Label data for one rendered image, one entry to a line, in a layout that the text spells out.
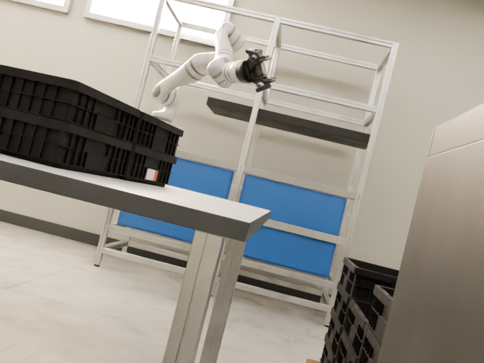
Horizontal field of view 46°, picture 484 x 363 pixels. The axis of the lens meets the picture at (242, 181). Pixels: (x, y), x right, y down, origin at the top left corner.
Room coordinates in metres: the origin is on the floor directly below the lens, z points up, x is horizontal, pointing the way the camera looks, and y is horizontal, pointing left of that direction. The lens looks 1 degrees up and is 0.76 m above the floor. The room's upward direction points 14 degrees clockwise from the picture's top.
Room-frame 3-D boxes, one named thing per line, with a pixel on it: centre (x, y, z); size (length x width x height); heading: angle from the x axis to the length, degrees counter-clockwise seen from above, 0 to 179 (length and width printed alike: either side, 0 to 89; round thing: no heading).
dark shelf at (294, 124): (4.17, -0.24, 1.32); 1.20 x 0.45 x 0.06; 85
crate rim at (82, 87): (1.68, 0.56, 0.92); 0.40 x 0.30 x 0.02; 165
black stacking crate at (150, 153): (2.06, 0.46, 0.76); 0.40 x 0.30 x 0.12; 165
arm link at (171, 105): (2.46, 0.40, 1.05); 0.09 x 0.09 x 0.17; 43
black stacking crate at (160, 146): (2.06, 0.46, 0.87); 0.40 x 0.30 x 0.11; 165
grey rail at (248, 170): (3.99, 0.03, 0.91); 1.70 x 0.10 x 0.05; 85
